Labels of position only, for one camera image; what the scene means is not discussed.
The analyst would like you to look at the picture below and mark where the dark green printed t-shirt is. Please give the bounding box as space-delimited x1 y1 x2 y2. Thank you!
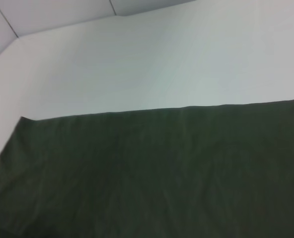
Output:
0 97 294 238

